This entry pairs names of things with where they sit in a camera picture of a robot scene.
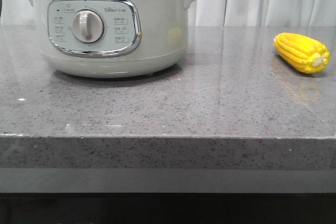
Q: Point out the yellow corn cob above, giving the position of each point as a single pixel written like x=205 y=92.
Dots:
x=305 y=54

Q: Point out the pale green electric cooking pot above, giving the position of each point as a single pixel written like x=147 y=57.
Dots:
x=140 y=36

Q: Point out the beige pot control knob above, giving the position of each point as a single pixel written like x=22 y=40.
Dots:
x=87 y=26

